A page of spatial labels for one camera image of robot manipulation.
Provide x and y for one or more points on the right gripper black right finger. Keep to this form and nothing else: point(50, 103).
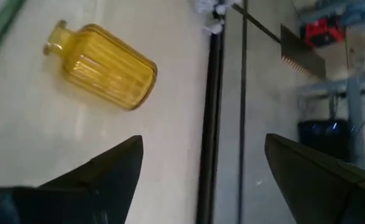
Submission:
point(319, 193)

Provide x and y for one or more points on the grey metal shelf frame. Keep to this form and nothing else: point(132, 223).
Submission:
point(354, 102)

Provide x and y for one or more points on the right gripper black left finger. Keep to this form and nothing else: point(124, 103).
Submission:
point(101, 186)

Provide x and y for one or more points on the yellow ribbed glass vase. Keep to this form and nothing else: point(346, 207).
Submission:
point(107, 68)

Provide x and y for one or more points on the dark blue bin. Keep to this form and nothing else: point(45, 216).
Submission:
point(322, 140)

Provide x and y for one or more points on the red box on shelf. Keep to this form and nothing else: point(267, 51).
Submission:
point(322, 32)

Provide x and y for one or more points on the black metal table frame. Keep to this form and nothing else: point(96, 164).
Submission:
point(211, 124)

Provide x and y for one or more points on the black toothed panel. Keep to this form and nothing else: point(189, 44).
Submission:
point(300, 53)

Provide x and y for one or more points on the blue plastic bundle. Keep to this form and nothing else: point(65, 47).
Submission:
point(359, 9)

